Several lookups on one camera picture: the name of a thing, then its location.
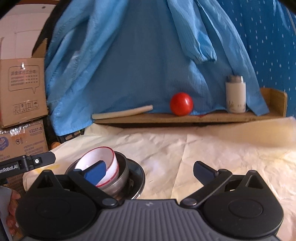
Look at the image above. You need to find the lower cardboard box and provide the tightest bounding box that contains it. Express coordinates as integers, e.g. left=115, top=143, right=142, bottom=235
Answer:
left=0, top=120, right=48, bottom=162

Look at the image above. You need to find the red tomato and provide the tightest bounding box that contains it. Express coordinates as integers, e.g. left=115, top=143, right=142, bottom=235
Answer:
left=170, top=92, right=194, bottom=116

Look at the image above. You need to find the blue dotted fabric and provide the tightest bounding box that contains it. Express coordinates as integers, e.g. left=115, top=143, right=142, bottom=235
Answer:
left=219, top=0, right=295, bottom=116

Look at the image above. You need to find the white bowl red rim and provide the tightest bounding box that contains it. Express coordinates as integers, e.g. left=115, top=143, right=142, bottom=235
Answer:
left=74, top=146, right=120, bottom=186
left=96, top=162, right=119, bottom=189

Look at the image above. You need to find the wooden board shelf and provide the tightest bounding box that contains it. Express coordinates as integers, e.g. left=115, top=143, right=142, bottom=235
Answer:
left=94, top=88, right=288, bottom=125

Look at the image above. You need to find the steel plate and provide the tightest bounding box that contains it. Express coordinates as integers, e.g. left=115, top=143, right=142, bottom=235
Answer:
left=115, top=159, right=145, bottom=202

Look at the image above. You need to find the upper cardboard box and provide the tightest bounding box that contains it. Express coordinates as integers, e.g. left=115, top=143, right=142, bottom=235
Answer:
left=0, top=37, right=49, bottom=129

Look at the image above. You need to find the white rolling stick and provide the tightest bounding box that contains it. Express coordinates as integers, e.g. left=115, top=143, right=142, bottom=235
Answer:
left=92, top=105, right=154, bottom=120

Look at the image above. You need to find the cardboard box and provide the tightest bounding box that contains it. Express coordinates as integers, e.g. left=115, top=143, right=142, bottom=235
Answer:
left=0, top=120, right=48, bottom=162
left=0, top=37, right=49, bottom=129

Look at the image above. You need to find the white thermos bottle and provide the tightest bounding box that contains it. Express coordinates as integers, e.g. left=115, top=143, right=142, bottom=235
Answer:
left=225, top=75, right=246, bottom=114

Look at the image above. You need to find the black plastic crate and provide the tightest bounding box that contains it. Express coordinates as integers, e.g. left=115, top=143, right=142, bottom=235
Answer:
left=56, top=128, right=85, bottom=144

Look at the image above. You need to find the person left hand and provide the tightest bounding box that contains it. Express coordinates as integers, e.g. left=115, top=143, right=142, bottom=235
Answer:
left=6, top=190, right=21, bottom=236

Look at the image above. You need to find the blue cloth garment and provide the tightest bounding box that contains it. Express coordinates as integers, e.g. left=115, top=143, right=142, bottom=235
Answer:
left=44, top=1, right=269, bottom=136

